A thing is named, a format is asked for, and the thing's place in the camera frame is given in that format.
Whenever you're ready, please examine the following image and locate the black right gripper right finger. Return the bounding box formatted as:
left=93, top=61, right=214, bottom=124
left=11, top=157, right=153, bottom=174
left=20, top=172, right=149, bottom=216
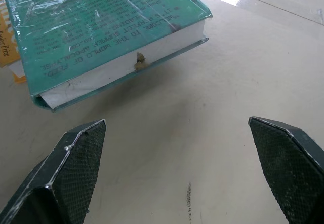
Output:
left=248, top=116, right=324, bottom=224

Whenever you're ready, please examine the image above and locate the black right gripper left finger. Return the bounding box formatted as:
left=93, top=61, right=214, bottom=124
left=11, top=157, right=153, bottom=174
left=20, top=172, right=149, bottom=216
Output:
left=0, top=119, right=107, bottom=224

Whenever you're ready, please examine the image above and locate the yellow paperback book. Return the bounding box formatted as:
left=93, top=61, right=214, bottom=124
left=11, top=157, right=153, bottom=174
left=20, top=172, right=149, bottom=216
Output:
left=0, top=0, right=28, bottom=84

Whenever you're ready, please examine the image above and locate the teal hardcover book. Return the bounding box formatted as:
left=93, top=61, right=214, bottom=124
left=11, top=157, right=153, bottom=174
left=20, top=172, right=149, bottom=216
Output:
left=2, top=0, right=213, bottom=114

